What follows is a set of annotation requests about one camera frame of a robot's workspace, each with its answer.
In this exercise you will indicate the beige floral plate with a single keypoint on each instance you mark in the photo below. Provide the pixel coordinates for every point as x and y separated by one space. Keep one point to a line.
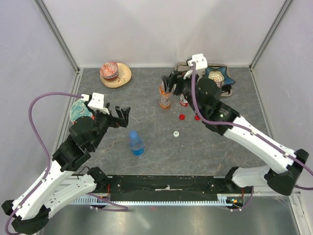
121 79

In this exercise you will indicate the orange drink bottle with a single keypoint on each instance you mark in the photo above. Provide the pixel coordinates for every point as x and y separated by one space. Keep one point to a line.
165 98

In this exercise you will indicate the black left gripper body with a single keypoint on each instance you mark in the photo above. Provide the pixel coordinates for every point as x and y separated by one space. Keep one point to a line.
106 121

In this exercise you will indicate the clear bottle red cap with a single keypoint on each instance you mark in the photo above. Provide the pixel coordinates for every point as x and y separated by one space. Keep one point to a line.
183 102

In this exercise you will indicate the teal red floral plate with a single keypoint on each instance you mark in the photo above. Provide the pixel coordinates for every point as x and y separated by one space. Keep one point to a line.
79 109

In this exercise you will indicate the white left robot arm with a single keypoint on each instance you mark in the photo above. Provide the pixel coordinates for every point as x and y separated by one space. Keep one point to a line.
33 209

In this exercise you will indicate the small patterned bowl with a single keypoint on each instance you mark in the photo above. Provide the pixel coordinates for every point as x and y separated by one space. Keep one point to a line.
217 77

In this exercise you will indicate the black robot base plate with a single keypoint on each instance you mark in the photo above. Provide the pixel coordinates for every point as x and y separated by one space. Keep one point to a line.
167 188

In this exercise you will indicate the blue water bottle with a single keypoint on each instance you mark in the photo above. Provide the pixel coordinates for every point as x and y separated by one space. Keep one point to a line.
136 143

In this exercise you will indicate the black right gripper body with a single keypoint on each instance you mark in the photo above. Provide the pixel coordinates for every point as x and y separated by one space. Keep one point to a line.
183 86

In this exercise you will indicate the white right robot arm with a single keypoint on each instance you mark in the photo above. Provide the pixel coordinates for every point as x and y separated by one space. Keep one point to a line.
283 165

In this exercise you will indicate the blue star-shaped dish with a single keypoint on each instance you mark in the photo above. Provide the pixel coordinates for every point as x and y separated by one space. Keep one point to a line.
223 70

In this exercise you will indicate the white orange-bottle cap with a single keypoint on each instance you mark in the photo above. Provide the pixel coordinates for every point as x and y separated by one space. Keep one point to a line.
176 134

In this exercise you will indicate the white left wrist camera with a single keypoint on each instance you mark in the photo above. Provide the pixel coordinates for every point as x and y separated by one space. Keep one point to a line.
96 102

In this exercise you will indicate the red patterned bowl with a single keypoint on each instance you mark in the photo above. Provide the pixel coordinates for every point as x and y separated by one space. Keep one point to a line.
109 70

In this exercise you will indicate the silver metal tray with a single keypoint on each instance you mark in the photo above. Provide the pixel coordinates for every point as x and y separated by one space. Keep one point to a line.
202 80

